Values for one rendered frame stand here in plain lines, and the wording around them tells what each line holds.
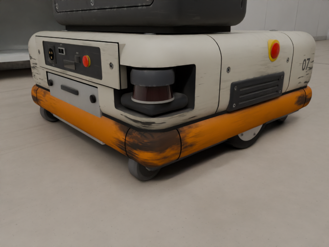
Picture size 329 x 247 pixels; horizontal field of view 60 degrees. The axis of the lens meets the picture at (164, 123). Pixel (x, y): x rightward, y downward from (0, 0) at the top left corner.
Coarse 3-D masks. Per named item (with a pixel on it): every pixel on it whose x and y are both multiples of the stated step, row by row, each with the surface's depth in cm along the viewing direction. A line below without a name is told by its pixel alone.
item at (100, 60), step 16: (48, 48) 72; (64, 48) 65; (80, 48) 59; (96, 48) 54; (112, 48) 50; (48, 64) 75; (64, 64) 67; (80, 64) 61; (96, 64) 56; (112, 64) 51; (96, 80) 57; (112, 80) 52
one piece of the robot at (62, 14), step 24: (72, 0) 74; (96, 0) 66; (120, 0) 59; (144, 0) 53; (168, 0) 50; (192, 0) 52; (216, 0) 56; (240, 0) 61; (72, 24) 81; (96, 24) 71; (120, 24) 63; (144, 24) 57; (168, 24) 52; (192, 24) 55; (216, 24) 60
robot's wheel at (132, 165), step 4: (132, 160) 55; (128, 164) 56; (132, 164) 55; (136, 164) 54; (140, 164) 55; (128, 168) 56; (132, 168) 55; (136, 168) 54; (140, 168) 55; (144, 168) 56; (160, 168) 59; (132, 172) 55; (136, 172) 55; (140, 172) 55; (144, 172) 56; (148, 172) 57; (152, 172) 57; (156, 172) 58; (136, 176) 55; (140, 176) 56; (144, 176) 57; (148, 176) 57; (152, 176) 58; (144, 180) 57
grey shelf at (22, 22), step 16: (0, 0) 184; (16, 0) 190; (32, 0) 197; (48, 0) 204; (0, 16) 186; (16, 16) 192; (32, 16) 199; (48, 16) 206; (0, 32) 188; (16, 32) 194; (32, 32) 201; (0, 48) 190; (16, 48) 197
